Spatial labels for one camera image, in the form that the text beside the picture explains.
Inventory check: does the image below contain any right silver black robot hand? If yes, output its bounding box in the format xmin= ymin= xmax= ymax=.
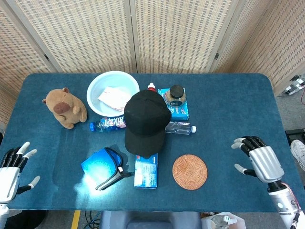
xmin=231 ymin=135 xmax=285 ymax=184

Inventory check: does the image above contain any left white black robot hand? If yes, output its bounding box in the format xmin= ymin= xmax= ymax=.
xmin=0 ymin=141 xmax=41 ymax=204

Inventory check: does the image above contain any black baseball cap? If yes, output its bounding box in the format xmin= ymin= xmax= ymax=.
xmin=123 ymin=89 xmax=172 ymax=158

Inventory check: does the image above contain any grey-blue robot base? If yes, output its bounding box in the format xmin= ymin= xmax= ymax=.
xmin=99 ymin=210 xmax=203 ymax=229

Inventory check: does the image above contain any white sneaker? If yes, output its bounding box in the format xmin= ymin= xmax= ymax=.
xmin=290 ymin=139 xmax=305 ymax=171

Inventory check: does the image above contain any black floor stand base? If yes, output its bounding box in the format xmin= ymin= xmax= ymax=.
xmin=285 ymin=128 xmax=305 ymax=144

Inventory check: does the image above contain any clear plastic cup with lid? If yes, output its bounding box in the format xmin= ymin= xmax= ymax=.
xmin=211 ymin=214 xmax=246 ymax=229

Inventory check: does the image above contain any round woven rattan coaster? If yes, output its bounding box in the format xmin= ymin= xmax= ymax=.
xmin=172 ymin=154 xmax=208 ymax=190

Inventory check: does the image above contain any white power strip with plugs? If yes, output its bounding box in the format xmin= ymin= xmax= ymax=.
xmin=285 ymin=75 xmax=305 ymax=96

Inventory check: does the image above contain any brown capybara plush toy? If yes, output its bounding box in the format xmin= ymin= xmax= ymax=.
xmin=42 ymin=87 xmax=88 ymax=129

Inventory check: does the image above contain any clear white-capped water bottle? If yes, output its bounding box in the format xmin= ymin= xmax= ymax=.
xmin=164 ymin=121 xmax=197 ymax=136

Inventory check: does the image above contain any blue cookie box under jar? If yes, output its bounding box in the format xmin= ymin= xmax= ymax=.
xmin=157 ymin=87 xmax=190 ymax=121

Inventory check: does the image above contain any glass jar with black lid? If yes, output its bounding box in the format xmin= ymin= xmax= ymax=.
xmin=166 ymin=84 xmax=186 ymax=107

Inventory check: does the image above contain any woven folding screen panel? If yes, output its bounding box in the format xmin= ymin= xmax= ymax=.
xmin=130 ymin=0 xmax=241 ymax=74
xmin=211 ymin=0 xmax=305 ymax=96
xmin=0 ymin=0 xmax=58 ymax=125
xmin=4 ymin=0 xmax=141 ymax=74

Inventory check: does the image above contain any long blue Oreo box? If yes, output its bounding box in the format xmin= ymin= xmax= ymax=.
xmin=133 ymin=152 xmax=159 ymax=189

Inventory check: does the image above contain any light blue plastic basin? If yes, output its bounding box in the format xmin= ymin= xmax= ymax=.
xmin=86 ymin=71 xmax=141 ymax=115

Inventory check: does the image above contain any pink white snack packet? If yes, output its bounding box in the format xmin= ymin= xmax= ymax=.
xmin=97 ymin=86 xmax=131 ymax=112

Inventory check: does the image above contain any blue pouch with black strap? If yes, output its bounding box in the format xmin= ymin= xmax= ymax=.
xmin=80 ymin=147 xmax=135 ymax=191

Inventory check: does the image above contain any bundle of blue black cables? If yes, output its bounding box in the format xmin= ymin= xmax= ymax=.
xmin=84 ymin=210 xmax=102 ymax=229

